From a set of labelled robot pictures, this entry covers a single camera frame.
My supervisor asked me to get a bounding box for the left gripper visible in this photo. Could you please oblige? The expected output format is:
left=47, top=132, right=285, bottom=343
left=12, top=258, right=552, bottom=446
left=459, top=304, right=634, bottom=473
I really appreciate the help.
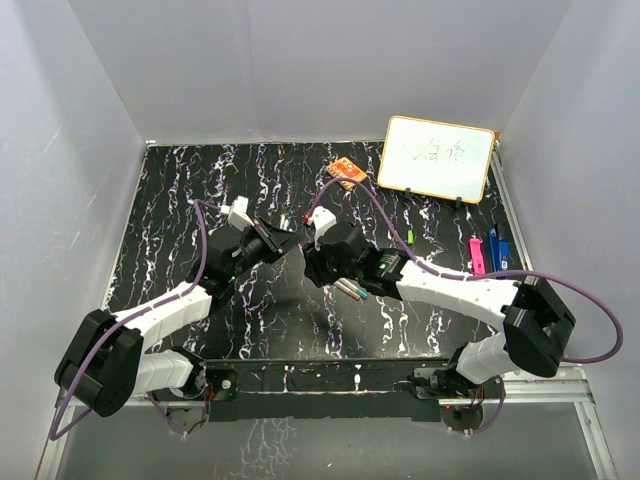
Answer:
left=227, top=217, right=304, bottom=282

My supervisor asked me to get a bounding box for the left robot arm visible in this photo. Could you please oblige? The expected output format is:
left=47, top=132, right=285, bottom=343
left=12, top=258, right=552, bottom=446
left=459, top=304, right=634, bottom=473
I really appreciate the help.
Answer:
left=54, top=219, right=302, bottom=417

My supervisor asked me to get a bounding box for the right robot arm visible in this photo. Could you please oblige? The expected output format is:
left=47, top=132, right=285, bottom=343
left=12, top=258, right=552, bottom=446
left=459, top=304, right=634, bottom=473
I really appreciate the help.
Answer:
left=302, top=222, right=575, bottom=397

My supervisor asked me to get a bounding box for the teal capped white marker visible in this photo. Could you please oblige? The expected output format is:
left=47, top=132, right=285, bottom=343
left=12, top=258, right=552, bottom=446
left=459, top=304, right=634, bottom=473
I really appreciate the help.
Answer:
left=341, top=279, right=368, bottom=299

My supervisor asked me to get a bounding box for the orange capped white marker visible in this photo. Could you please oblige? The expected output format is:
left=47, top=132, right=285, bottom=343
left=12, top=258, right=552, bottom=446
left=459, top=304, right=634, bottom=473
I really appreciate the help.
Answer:
left=334, top=281, right=360, bottom=301

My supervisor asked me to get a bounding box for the orange card packet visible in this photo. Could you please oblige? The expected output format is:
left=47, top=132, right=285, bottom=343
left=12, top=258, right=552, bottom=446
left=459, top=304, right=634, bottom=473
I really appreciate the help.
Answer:
left=327, top=157, right=368, bottom=191

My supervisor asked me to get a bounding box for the pink clip tool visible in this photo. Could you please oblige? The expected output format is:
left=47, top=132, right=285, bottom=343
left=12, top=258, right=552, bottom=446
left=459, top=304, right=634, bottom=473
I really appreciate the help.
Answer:
left=469, top=238, right=486, bottom=276

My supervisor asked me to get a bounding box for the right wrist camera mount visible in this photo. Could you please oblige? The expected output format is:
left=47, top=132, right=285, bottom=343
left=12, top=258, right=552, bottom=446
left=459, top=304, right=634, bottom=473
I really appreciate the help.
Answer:
left=304, top=206, right=337, bottom=241

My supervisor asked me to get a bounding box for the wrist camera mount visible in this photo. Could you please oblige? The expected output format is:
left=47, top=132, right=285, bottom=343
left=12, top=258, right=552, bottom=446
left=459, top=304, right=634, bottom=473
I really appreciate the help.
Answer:
left=304, top=206, right=337, bottom=241
left=220, top=196, right=253, bottom=232

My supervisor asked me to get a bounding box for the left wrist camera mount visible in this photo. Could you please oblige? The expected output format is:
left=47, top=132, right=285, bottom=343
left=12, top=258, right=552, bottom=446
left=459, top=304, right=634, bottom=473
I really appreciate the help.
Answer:
left=220, top=196, right=253, bottom=232

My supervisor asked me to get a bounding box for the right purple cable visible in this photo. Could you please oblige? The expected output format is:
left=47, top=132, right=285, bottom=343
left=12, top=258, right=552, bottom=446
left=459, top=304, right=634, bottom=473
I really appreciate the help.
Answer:
left=310, top=177, right=624, bottom=435

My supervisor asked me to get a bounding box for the purple cable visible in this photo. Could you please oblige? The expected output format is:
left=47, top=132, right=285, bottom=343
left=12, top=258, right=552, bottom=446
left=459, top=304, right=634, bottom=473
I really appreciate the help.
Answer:
left=49, top=199, right=236, bottom=441
left=310, top=177, right=624, bottom=435

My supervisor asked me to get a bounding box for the small whiteboard yellow frame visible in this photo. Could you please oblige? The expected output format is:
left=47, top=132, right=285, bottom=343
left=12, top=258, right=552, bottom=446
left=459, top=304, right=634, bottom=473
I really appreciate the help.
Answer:
left=377, top=115, right=496, bottom=204

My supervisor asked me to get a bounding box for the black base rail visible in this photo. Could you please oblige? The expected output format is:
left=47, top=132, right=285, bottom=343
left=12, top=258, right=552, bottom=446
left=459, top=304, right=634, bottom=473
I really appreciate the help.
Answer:
left=164, top=357, right=496, bottom=424

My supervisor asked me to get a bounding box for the aluminium frame rail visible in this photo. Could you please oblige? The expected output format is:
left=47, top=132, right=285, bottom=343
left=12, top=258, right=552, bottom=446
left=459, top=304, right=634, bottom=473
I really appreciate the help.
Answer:
left=38, top=360, right=617, bottom=479

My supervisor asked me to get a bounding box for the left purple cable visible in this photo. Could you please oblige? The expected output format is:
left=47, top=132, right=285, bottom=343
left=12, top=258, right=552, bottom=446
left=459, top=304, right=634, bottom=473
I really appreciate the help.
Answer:
left=49, top=199, right=236, bottom=441

